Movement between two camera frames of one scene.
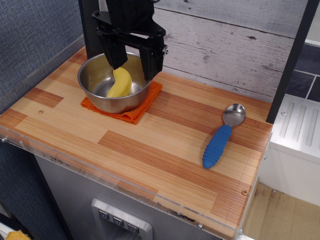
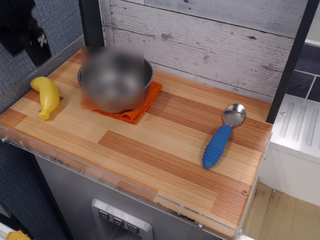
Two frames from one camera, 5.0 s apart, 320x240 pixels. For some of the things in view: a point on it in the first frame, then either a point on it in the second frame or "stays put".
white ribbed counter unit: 291,165 stays put
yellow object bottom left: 17,235 stays put
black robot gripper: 131,22 -> 19,30
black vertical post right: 308,17 stays put
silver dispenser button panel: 115,224 stays put
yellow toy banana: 123,84 -> 49,94
